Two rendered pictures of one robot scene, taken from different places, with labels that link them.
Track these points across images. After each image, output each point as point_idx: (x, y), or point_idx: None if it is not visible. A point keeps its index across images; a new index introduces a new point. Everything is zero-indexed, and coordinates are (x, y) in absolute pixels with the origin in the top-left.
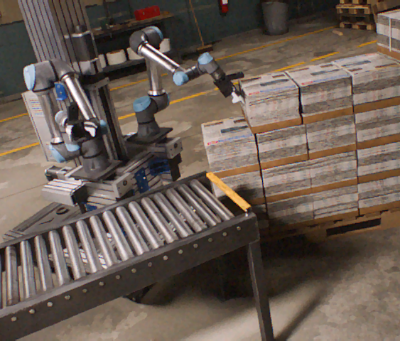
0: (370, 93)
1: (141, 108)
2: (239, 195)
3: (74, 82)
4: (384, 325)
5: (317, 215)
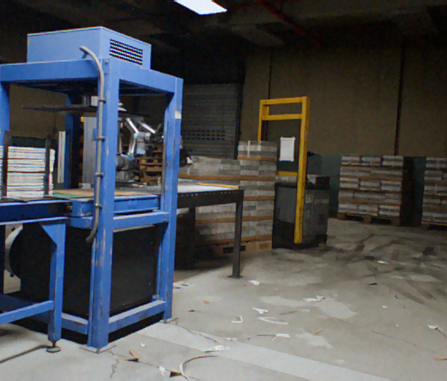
0: (247, 171)
1: (130, 159)
2: (187, 215)
3: (134, 123)
4: (277, 269)
5: (220, 237)
